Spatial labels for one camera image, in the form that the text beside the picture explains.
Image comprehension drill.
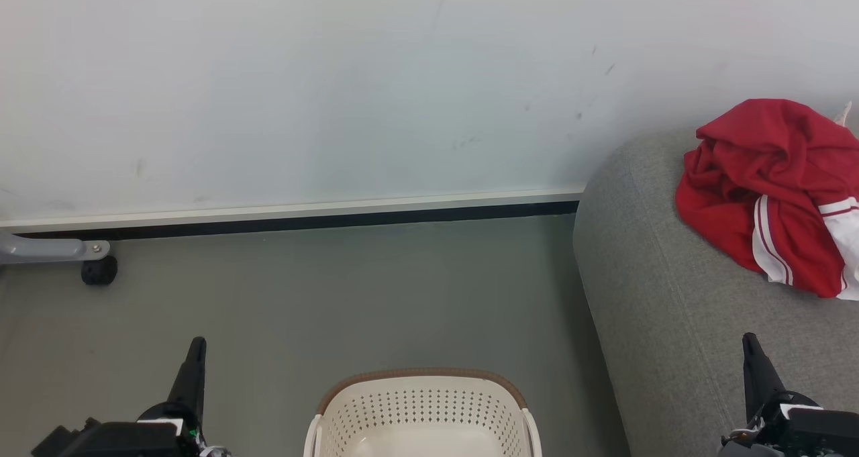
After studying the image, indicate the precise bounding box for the grey metal stand leg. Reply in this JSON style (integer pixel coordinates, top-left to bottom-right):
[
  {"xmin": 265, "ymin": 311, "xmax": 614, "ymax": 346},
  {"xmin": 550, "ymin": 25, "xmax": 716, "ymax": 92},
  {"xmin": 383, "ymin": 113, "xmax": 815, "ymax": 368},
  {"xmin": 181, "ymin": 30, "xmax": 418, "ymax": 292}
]
[{"xmin": 0, "ymin": 232, "xmax": 111, "ymax": 267}]

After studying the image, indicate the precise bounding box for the grey fabric sofa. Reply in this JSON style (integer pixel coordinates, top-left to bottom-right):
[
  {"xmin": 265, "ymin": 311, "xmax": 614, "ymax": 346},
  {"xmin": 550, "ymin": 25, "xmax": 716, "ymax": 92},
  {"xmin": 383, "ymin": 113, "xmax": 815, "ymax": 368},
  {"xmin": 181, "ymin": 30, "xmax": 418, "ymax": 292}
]
[{"xmin": 572, "ymin": 125, "xmax": 859, "ymax": 457}]

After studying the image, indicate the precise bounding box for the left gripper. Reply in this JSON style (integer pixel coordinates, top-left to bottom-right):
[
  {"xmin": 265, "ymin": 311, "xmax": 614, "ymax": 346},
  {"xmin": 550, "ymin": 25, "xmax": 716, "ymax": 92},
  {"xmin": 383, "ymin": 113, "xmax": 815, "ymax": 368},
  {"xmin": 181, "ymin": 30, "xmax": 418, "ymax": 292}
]
[{"xmin": 137, "ymin": 337, "xmax": 232, "ymax": 457}]

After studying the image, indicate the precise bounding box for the red and white clothing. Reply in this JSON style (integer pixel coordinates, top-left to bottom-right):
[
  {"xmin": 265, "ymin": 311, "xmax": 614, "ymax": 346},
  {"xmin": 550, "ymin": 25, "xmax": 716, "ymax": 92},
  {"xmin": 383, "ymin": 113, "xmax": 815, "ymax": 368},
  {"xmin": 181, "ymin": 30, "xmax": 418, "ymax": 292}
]
[{"xmin": 674, "ymin": 98, "xmax": 859, "ymax": 302}]

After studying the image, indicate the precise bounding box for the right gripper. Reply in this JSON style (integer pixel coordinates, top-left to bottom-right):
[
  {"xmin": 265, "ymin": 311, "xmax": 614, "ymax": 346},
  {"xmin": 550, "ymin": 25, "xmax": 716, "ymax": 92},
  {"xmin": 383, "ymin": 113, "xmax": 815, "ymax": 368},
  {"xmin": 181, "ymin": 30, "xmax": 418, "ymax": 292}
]
[{"xmin": 718, "ymin": 333, "xmax": 821, "ymax": 457}]

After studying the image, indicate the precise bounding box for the black caster wheel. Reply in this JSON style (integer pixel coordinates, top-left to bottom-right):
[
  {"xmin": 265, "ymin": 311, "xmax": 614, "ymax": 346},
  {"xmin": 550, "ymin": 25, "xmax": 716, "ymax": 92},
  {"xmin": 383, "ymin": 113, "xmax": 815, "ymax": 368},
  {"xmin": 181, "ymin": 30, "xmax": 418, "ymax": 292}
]
[{"xmin": 81, "ymin": 255, "xmax": 119, "ymax": 287}]

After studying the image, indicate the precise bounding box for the cream plastic laundry basket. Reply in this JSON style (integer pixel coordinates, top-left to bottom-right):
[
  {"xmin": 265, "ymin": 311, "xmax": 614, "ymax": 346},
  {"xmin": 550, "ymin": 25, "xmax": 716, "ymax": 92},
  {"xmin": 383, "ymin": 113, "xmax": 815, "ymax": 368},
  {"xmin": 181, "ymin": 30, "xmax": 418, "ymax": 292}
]
[{"xmin": 303, "ymin": 368, "xmax": 543, "ymax": 457}]

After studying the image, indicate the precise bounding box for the white and black baseboard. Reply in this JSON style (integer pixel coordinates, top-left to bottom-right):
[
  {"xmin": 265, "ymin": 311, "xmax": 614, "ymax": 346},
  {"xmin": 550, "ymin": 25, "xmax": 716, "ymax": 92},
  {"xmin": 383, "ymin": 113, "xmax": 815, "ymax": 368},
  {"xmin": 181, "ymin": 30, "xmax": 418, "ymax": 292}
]
[{"xmin": 0, "ymin": 189, "xmax": 586, "ymax": 241}]

